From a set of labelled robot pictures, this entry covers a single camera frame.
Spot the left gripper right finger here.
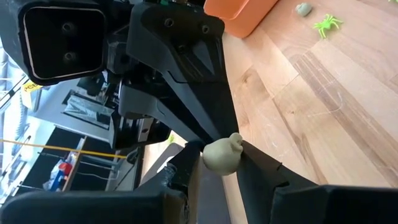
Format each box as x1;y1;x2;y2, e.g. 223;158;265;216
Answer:
238;141;398;224

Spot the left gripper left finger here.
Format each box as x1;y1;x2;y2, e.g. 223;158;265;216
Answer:
0;141;205;224

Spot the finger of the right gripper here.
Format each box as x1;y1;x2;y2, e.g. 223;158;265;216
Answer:
119;83;203;144
127;1;239;144

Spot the wooden background table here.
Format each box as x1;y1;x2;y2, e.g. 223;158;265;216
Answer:
60;135;88;192

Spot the red container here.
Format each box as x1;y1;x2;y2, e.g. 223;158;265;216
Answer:
58;161;74;177

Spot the orange plastic bin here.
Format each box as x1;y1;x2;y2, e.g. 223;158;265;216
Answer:
203;0;280;39

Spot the neon green plastic spider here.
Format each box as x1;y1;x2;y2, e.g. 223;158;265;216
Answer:
312;13;345;40

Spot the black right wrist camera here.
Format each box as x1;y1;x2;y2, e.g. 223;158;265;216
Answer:
0;0;108;86

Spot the yellow hanging cable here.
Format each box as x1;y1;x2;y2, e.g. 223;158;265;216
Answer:
0;139;128;159

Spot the yellow cable tag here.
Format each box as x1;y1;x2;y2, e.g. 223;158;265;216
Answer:
21;81;44;94

